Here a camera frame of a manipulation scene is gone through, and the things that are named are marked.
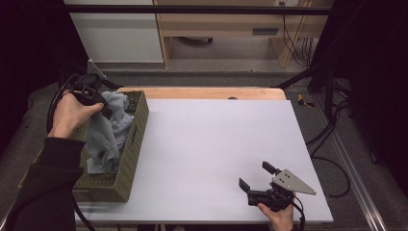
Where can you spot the grey-blue cloth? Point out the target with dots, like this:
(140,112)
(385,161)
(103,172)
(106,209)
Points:
(102,144)

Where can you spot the olive woven basket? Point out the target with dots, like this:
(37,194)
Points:
(128,150)

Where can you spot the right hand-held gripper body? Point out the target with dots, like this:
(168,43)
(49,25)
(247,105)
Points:
(275,192)

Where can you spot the white table board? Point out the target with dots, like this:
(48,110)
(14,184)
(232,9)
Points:
(218,154)

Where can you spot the light grey patterned cloth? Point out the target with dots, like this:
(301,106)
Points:
(124,123)

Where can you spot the white cabinet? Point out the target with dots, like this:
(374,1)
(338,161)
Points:
(118,35)

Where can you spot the person's left hand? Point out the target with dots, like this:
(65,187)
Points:
(71,112)

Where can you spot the black horizontal bar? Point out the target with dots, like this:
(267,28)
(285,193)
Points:
(192,9)

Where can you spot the yellow and black tool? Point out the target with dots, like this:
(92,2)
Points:
(302,101)

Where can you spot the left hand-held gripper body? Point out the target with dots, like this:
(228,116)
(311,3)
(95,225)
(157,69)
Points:
(86,89)

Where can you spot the metal floor rail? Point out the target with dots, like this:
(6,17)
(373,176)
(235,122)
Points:
(356,179)

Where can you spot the black metal stand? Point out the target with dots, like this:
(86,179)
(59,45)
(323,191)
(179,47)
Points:
(327,83)

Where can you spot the wooden table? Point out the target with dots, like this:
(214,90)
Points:
(205,93)

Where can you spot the light wooden desk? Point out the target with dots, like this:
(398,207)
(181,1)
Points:
(224,24)

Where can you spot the person's right hand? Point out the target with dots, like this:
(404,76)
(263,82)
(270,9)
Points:
(279,219)

